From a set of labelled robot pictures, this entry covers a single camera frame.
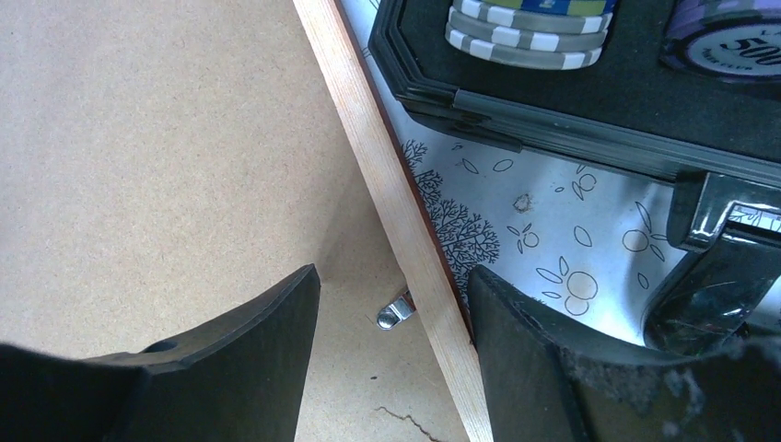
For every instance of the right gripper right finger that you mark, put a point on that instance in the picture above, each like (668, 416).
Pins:
(548, 377)

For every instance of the black poker chip case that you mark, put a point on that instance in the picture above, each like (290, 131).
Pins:
(717, 144)

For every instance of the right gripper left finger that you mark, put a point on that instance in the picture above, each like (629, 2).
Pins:
(237, 377)

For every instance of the purple poker chip stack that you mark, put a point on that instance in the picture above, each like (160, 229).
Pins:
(732, 41)

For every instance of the grey white poker chip stack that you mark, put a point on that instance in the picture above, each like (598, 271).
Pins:
(539, 35)

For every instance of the brown cardboard backing board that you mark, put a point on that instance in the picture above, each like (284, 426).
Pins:
(165, 161)

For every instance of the orange wooden picture frame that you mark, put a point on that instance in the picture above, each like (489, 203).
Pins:
(367, 125)

